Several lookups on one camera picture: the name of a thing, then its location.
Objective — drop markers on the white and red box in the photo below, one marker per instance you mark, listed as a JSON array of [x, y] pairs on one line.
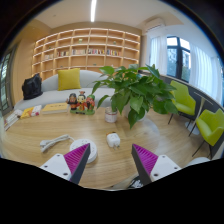
[[36, 110]]

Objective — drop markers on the small yellow book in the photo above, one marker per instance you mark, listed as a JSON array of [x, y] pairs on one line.
[[26, 113]]

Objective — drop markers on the white charger with gold rim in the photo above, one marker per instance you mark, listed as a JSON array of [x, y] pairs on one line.
[[113, 140]]

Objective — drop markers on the wooden shelf unit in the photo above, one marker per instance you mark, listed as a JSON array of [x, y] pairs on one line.
[[83, 50]]

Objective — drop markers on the yellow cushion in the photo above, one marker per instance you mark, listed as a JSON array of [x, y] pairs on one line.
[[69, 79]]

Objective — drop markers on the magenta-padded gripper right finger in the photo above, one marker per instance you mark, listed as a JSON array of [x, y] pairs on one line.
[[148, 160]]

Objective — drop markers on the round white power strip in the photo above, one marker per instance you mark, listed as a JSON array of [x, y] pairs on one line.
[[81, 142]]

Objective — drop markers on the small white jar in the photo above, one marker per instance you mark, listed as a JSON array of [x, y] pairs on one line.
[[111, 115]]

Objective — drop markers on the white curtain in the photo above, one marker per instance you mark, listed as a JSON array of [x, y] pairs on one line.
[[157, 53], [205, 71]]

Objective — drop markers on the glass door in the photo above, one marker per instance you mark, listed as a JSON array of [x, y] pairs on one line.
[[6, 83]]

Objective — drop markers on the dark-framed window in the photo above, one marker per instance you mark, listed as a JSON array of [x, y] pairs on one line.
[[178, 58]]

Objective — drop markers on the white air conditioner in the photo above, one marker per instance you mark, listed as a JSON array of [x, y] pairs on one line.
[[154, 24]]

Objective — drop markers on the grey curved sofa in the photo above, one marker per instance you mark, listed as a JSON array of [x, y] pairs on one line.
[[50, 95]]

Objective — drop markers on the green potted plant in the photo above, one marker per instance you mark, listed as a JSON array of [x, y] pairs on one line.
[[136, 90]]

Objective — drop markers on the large yellow book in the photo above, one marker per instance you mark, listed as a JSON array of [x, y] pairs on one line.
[[55, 108]]

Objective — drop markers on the colourful figurine trio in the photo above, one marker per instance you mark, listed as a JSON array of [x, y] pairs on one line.
[[81, 103]]

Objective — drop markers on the small white object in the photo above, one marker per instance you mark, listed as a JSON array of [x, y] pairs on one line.
[[18, 113]]

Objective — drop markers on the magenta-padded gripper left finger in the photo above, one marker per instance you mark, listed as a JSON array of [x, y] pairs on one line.
[[75, 159]]

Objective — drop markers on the long ceiling light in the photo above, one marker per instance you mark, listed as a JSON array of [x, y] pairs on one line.
[[93, 10]]

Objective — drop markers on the black bag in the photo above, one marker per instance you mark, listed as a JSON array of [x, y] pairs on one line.
[[32, 87]]

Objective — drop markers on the green chair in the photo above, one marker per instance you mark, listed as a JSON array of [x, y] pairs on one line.
[[210, 128], [183, 100]]

